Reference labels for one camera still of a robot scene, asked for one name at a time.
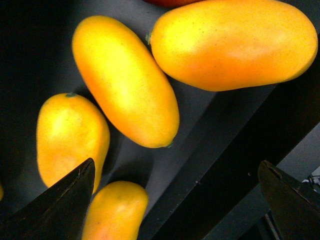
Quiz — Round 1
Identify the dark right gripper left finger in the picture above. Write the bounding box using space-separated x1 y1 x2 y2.
0 158 95 240

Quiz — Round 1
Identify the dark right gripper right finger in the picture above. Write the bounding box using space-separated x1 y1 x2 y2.
257 160 320 240

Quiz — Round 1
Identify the yellow mango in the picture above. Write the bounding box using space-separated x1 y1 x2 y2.
81 181 149 240
36 93 110 191
72 15 180 148
149 0 318 92

